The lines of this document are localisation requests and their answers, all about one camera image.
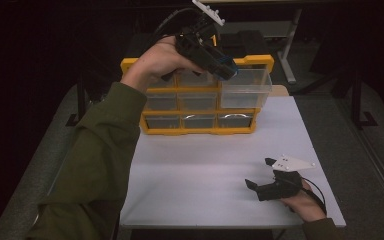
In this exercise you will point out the grey desk with white legs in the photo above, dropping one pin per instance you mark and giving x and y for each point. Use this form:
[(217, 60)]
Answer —
[(290, 50)]

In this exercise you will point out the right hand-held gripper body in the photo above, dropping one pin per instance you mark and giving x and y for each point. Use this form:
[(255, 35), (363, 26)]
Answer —
[(280, 188)]

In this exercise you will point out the yellow and black organizer cabinet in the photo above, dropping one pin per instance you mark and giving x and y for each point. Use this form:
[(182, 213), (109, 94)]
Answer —
[(196, 131)]

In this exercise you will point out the black metal stand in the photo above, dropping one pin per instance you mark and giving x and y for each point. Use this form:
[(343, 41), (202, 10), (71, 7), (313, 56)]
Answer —
[(80, 103), (358, 100)]

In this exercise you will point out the person's right hand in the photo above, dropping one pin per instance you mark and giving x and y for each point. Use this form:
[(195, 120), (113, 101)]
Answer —
[(303, 206)]

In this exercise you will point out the large clear plastic drawer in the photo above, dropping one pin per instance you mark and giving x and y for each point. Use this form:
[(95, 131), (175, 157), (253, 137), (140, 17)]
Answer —
[(246, 93)]

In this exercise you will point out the person's left hand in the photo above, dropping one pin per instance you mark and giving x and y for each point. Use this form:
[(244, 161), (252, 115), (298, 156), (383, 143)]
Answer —
[(156, 63)]

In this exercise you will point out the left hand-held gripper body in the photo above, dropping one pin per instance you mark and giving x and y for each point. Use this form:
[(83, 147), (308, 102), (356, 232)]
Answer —
[(193, 46)]

